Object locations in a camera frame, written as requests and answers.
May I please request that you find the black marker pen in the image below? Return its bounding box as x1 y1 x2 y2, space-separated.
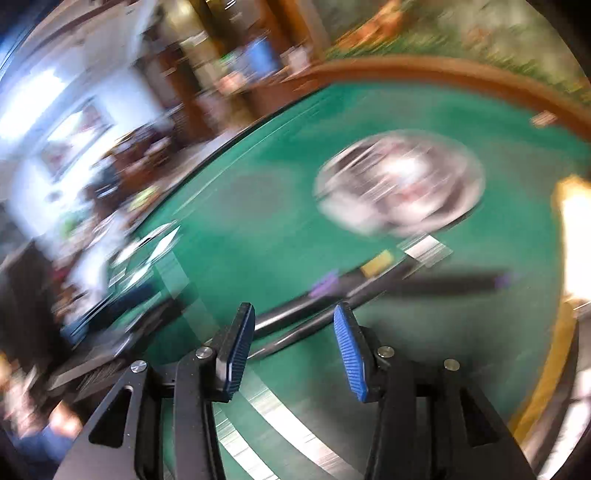
254 257 420 345

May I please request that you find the mahjong table centre control panel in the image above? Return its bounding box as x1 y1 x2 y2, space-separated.
314 130 486 238

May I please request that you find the wooden counter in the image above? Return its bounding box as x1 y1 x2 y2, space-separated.
243 55 590 140

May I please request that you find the artificial flower display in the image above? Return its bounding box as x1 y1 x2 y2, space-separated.
321 1 590 107

